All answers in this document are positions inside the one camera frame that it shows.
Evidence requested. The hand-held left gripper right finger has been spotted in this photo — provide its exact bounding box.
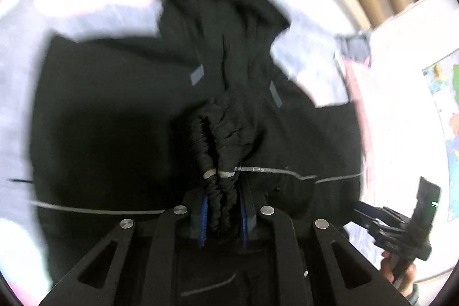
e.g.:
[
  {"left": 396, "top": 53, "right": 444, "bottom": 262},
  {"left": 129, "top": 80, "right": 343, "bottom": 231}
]
[{"left": 238, "top": 180, "right": 413, "bottom": 306}]

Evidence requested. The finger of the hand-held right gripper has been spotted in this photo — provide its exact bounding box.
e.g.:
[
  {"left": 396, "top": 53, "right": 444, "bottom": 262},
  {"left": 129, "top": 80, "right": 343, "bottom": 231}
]
[
  {"left": 351, "top": 199, "right": 390, "bottom": 221},
  {"left": 353, "top": 213, "right": 386, "bottom": 245}
]

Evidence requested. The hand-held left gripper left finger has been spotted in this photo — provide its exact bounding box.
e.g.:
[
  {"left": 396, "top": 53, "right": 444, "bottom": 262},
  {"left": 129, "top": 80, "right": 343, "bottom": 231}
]
[{"left": 39, "top": 189, "right": 210, "bottom": 306}]

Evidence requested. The black garment with reflective piping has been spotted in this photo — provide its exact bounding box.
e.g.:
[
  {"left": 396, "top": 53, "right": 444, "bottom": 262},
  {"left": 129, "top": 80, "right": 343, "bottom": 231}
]
[{"left": 30, "top": 0, "right": 364, "bottom": 306}]

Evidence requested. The person's right hand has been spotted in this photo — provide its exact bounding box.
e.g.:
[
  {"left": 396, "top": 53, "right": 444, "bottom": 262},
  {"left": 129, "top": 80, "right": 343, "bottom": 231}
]
[{"left": 380, "top": 250, "right": 418, "bottom": 297}]

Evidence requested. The pink printed pillow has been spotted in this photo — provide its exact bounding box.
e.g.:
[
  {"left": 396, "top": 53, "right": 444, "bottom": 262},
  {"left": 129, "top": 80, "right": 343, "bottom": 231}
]
[{"left": 339, "top": 55, "right": 374, "bottom": 192}]

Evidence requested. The grey pillow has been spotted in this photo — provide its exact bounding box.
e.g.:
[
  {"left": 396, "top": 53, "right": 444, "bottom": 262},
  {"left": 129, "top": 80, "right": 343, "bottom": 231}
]
[{"left": 335, "top": 34, "right": 372, "bottom": 67}]

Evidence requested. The grey floral blanket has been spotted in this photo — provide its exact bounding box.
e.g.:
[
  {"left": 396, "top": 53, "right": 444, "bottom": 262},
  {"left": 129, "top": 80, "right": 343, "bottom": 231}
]
[{"left": 0, "top": 0, "right": 381, "bottom": 292}]

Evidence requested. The wall map poster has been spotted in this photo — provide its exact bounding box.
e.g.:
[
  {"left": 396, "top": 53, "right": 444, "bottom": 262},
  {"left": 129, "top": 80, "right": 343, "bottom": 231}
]
[{"left": 422, "top": 50, "right": 459, "bottom": 224}]

